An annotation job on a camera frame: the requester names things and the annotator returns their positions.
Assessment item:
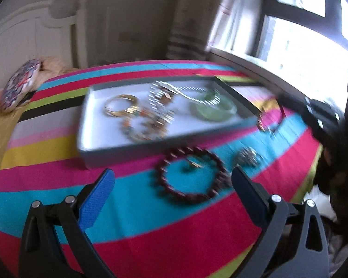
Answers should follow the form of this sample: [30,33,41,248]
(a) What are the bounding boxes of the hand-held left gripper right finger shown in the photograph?
[231,166,330,278]

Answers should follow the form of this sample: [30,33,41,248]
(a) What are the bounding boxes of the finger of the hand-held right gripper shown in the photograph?
[278,93,342,132]

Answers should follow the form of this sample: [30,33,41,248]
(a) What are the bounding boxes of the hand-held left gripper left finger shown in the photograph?
[19,168,116,278]

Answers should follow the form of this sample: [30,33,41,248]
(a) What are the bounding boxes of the silver brooch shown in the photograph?
[234,147,265,169]

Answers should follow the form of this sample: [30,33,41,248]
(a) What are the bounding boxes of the grey jewelry box tray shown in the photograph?
[76,77,263,170]

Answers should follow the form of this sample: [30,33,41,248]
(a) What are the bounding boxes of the dark red bead bracelet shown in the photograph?
[155,146,230,205]

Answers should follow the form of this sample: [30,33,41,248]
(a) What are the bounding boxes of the multicolour stone bead bracelet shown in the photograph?
[120,112,171,143]

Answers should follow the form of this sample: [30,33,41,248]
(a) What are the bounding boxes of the green jade bangle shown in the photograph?
[190,91,238,121]

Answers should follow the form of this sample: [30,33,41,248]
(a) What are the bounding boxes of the gold bangle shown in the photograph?
[104,94,140,119]

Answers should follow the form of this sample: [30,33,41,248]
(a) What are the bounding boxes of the white pearl necklace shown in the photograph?
[148,80,221,114]

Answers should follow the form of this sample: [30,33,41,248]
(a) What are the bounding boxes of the colourful striped cloth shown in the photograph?
[0,59,326,278]

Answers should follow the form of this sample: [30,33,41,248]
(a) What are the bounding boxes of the dark framed window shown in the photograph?
[209,0,348,107]

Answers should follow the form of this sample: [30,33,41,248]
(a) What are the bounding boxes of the white window sill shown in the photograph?
[208,47,348,105]

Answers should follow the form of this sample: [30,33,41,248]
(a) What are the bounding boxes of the round patterned cushion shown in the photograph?
[1,59,43,112]

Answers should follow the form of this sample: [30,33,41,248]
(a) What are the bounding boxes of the beige pillow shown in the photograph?
[41,56,79,75]

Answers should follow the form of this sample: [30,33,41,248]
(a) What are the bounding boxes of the printed beige curtain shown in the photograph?
[165,0,268,60]

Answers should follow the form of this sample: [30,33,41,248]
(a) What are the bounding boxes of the white bed headboard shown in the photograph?
[0,0,89,94]

